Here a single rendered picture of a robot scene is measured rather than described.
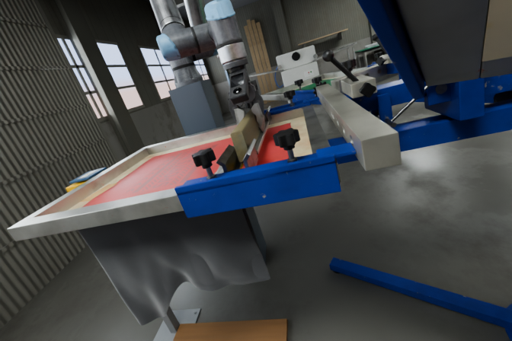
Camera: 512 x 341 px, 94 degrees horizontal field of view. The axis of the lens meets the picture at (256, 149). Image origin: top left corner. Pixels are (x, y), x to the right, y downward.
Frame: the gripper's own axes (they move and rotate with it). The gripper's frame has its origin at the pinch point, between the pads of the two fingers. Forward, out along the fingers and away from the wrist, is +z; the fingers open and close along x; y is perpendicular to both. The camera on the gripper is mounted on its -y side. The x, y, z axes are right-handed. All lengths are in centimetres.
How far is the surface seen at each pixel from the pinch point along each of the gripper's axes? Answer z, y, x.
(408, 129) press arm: 9.0, -2.9, -40.3
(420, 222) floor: 101, 70, -70
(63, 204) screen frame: 3, -17, 56
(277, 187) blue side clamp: 3.8, -30.2, -8.0
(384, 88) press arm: -3.2, -2.9, -35.7
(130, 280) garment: 29, -22, 43
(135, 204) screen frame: 2.1, -29.1, 22.2
